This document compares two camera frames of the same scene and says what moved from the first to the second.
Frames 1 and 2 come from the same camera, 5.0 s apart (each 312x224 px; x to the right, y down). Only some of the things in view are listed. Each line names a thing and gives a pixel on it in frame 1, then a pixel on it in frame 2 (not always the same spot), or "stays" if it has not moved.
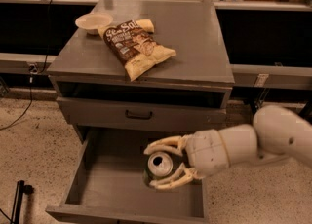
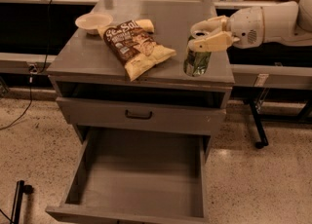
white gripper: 206,152 → 244,26
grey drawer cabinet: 187,93 stays
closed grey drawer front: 148,113 stays
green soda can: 161,166 → 195,62
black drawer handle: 137,117 stays
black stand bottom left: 20,190 stays
